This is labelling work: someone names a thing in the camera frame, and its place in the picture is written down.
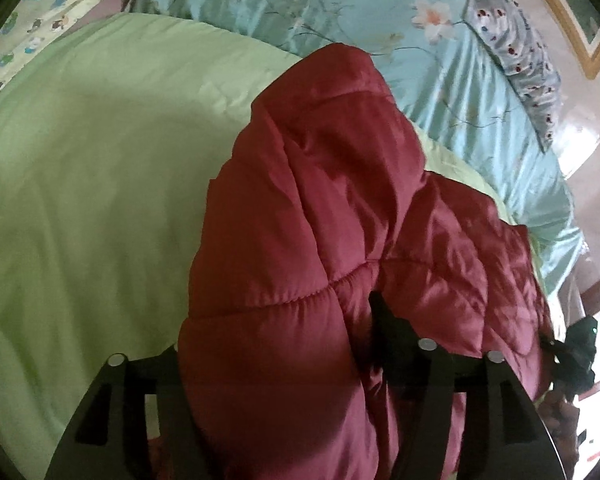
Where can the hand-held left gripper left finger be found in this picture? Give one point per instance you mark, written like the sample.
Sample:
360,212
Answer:
130,410

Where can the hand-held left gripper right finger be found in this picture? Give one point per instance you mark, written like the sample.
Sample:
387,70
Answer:
392,332

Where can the red quilted jacket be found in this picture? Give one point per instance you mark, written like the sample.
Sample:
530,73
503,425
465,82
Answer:
340,200

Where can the light green blanket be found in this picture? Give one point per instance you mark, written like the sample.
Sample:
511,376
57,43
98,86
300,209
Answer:
90,170

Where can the grey floral pillow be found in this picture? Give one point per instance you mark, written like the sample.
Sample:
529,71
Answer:
515,45

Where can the blue floral quilt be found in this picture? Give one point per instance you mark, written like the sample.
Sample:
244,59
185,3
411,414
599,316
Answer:
360,15

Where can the framed wall picture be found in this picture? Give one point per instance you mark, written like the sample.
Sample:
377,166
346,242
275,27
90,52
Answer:
575,20

